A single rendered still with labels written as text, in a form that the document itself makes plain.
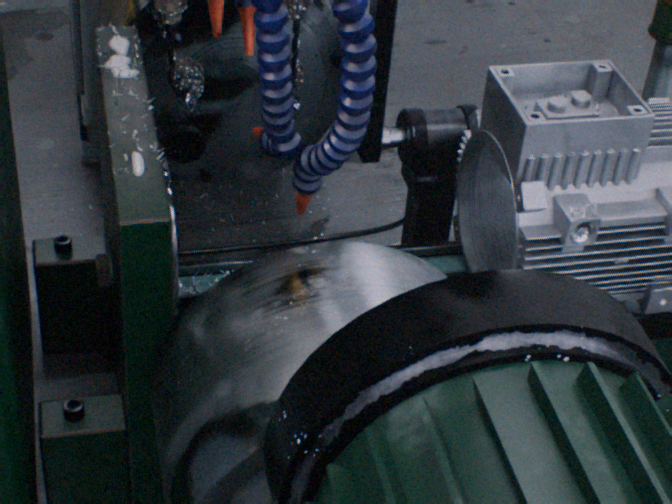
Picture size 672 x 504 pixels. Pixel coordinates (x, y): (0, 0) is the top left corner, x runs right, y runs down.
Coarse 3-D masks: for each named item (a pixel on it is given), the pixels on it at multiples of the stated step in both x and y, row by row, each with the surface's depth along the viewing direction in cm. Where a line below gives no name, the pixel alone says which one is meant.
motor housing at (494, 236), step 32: (480, 160) 118; (480, 192) 120; (512, 192) 106; (576, 192) 107; (608, 192) 107; (640, 192) 108; (480, 224) 121; (512, 224) 121; (544, 224) 106; (608, 224) 106; (640, 224) 107; (480, 256) 119; (512, 256) 120; (544, 256) 105; (576, 256) 107; (608, 256) 107; (640, 256) 108; (608, 288) 110; (640, 288) 111
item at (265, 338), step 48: (240, 288) 81; (288, 288) 80; (336, 288) 79; (384, 288) 80; (192, 336) 81; (240, 336) 78; (288, 336) 76; (192, 384) 79; (240, 384) 75; (192, 432) 76; (240, 432) 73; (192, 480) 74; (240, 480) 72
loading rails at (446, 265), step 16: (448, 240) 124; (256, 256) 119; (416, 256) 123; (432, 256) 123; (448, 256) 123; (192, 272) 118; (208, 272) 118; (224, 272) 119; (448, 272) 121; (464, 272) 122; (640, 320) 116; (656, 320) 117; (656, 336) 118
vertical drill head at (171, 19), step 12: (156, 0) 88; (168, 0) 87; (180, 0) 88; (288, 0) 90; (300, 0) 90; (312, 0) 91; (168, 12) 88; (180, 12) 88; (288, 12) 91; (300, 12) 91; (168, 24) 89; (300, 24) 92; (168, 36) 90; (168, 60) 92; (168, 72) 92
